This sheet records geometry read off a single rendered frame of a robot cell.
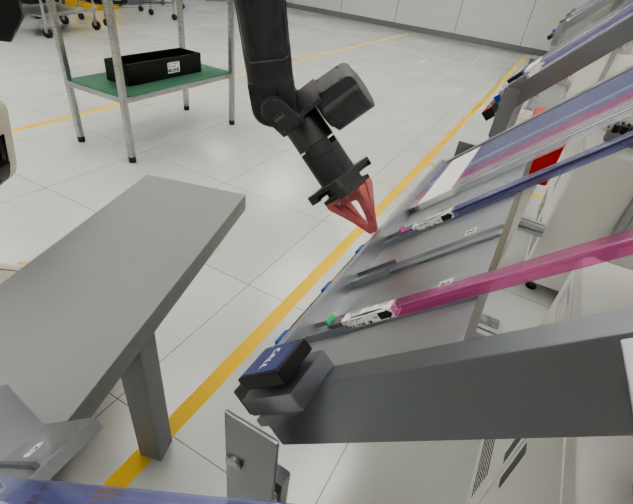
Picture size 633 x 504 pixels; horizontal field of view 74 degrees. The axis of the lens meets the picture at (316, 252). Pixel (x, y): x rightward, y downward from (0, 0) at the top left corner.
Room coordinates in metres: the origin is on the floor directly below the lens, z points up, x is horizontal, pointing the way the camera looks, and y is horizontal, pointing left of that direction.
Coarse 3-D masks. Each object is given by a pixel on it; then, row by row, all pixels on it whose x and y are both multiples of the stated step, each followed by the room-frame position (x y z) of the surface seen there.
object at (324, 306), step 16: (432, 176) 0.76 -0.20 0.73; (416, 192) 0.68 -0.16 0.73; (400, 208) 0.60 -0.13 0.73; (384, 224) 0.55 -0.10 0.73; (400, 224) 0.58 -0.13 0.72; (368, 240) 0.51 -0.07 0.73; (384, 240) 0.52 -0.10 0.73; (368, 256) 0.47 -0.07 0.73; (352, 272) 0.43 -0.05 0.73; (336, 288) 0.39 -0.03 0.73; (320, 304) 0.35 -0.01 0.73; (336, 304) 0.37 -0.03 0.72; (304, 320) 0.32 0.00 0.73; (320, 320) 0.34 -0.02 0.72; (288, 336) 0.30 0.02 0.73; (304, 336) 0.31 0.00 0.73
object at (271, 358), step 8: (288, 344) 0.23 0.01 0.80; (296, 344) 0.22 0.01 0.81; (264, 352) 0.23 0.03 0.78; (272, 352) 0.23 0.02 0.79; (280, 352) 0.22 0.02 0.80; (288, 352) 0.21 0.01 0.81; (256, 360) 0.22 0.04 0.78; (264, 360) 0.22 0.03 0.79; (272, 360) 0.21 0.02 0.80; (280, 360) 0.21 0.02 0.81; (248, 368) 0.22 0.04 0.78; (256, 368) 0.21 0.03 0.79; (264, 368) 0.20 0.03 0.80; (272, 368) 0.20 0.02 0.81
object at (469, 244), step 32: (480, 192) 0.53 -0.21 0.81; (448, 224) 0.47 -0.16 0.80; (480, 224) 0.41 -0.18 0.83; (384, 256) 0.47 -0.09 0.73; (416, 256) 0.40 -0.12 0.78; (448, 256) 0.36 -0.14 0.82; (480, 256) 0.33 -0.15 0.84; (352, 288) 0.40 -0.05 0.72; (384, 288) 0.36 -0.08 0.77; (416, 288) 0.32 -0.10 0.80; (384, 320) 0.28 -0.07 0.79; (416, 320) 0.26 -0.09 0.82; (448, 320) 0.24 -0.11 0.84; (352, 352) 0.25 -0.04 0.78; (384, 352) 0.23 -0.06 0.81
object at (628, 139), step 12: (600, 144) 0.44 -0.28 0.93; (612, 144) 0.43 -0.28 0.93; (624, 144) 0.42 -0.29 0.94; (576, 156) 0.44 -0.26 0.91; (588, 156) 0.43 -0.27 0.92; (600, 156) 0.43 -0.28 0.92; (552, 168) 0.44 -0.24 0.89; (564, 168) 0.44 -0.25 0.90; (516, 180) 0.47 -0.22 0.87; (528, 180) 0.45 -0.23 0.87; (540, 180) 0.45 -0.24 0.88; (492, 192) 0.47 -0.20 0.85; (504, 192) 0.46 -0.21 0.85; (516, 192) 0.45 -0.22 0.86; (468, 204) 0.47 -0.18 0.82; (480, 204) 0.47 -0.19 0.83; (408, 228) 0.50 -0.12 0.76
